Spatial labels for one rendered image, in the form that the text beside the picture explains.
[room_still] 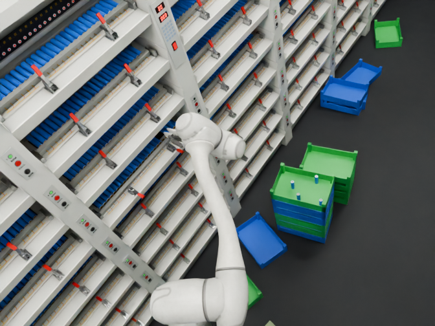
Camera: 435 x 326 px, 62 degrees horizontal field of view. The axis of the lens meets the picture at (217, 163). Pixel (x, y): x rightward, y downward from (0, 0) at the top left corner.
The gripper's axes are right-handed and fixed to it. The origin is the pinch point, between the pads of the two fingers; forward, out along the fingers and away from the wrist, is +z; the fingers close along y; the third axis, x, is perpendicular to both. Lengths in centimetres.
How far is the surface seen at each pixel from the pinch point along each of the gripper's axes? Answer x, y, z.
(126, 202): 7.7, 35.0, 2.9
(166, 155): 7.7, 7.2, 2.7
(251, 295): 108, 25, -13
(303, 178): 70, -39, -25
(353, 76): 104, -169, 8
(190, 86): -12.2, -18.2, -5.3
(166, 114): -10.9, -1.6, -3.9
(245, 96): 27, -56, 8
